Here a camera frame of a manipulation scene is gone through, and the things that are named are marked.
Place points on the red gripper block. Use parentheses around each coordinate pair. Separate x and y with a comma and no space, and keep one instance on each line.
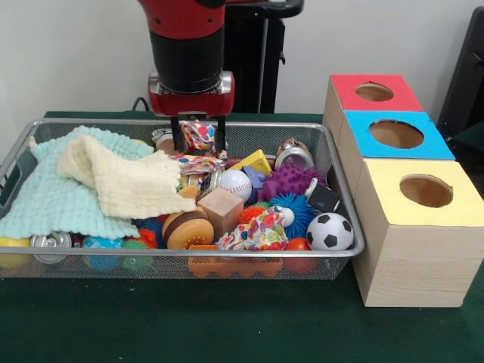
(193,104)

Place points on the cream yellow cloth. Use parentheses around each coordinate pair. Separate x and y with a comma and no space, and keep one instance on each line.
(125,181)

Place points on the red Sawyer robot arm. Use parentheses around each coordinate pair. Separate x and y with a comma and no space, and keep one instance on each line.
(185,45)

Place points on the clear shallow bin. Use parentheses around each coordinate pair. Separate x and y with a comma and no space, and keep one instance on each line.
(287,132)

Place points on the wooden box with three holes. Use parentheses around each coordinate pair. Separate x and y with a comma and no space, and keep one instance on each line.
(408,265)

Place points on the colourful dotted cloth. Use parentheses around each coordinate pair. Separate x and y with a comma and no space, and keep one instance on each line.
(201,138)

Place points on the yellow block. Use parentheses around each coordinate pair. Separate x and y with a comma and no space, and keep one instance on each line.
(253,161)

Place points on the white baseball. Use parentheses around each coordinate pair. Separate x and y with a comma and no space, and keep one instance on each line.
(235,184)

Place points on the wooden cube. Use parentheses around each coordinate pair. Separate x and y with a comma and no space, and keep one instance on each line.
(221,212)

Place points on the toy burger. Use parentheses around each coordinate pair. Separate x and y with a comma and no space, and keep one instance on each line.
(187,229)

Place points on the purple spiky ball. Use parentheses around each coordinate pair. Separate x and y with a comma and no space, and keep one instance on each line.
(291,181)

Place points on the colourful dotted packet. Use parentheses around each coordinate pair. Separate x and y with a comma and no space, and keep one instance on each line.
(257,231)

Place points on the blue spiky ball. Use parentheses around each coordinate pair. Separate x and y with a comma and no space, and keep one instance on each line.
(300,213)

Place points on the orange plastic toy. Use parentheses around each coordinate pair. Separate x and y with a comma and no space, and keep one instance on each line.
(234,266)

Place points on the black cube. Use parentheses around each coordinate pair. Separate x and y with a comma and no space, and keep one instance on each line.
(325,200)

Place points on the black and white soccer ball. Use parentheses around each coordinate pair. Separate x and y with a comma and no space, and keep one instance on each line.
(330,231)

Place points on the mint green cloth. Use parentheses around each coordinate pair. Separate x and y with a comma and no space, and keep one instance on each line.
(45,204)

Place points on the silver can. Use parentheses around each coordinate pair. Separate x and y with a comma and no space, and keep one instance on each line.
(51,243)

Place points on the dark green table cloth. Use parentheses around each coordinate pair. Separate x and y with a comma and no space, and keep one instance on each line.
(227,325)

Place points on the black stand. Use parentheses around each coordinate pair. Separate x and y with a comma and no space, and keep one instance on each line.
(469,91)

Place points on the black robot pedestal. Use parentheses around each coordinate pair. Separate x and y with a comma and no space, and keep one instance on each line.
(257,60)

